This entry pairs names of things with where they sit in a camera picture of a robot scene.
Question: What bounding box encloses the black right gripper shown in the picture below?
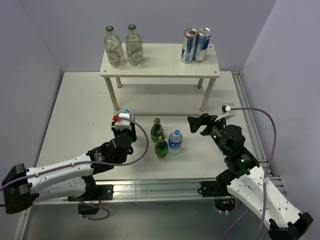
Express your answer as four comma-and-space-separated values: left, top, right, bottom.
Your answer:
186, 112, 229, 155

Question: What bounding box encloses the Pocari Sweat plastic bottle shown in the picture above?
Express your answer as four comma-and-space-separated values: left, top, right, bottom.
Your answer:
122, 108, 135, 121
168, 129, 183, 156

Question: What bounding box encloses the green glass Perrier bottle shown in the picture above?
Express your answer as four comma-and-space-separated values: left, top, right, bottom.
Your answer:
154, 134, 169, 158
150, 117, 164, 143

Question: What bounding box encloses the clear Chang soda water bottle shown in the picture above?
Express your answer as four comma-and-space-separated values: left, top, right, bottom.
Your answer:
104, 25, 124, 68
125, 24, 144, 66

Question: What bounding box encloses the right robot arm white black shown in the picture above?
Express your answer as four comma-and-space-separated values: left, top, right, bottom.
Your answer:
187, 113, 313, 240

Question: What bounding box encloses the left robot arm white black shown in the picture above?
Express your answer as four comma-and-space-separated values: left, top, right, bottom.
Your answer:
0, 123, 137, 214

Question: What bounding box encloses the white two-tier wooden shelf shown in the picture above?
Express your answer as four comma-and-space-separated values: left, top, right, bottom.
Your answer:
100, 43, 221, 116

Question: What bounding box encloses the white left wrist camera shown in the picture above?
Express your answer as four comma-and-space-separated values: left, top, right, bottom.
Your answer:
111, 113, 135, 130

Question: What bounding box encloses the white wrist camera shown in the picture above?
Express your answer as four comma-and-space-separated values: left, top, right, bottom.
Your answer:
215, 103, 236, 122
111, 113, 135, 130

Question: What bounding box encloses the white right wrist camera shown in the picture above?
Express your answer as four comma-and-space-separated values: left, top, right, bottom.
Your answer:
215, 103, 236, 122

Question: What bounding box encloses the aluminium extrusion frame rail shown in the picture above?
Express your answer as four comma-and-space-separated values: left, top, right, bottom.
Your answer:
14, 70, 287, 240

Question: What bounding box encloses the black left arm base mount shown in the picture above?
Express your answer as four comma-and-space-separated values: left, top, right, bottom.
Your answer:
67, 184, 114, 221

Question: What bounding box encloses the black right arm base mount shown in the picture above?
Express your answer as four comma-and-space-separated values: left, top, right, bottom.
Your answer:
197, 180, 236, 212

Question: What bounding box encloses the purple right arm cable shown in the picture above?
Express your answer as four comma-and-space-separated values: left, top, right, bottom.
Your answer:
223, 107, 278, 240

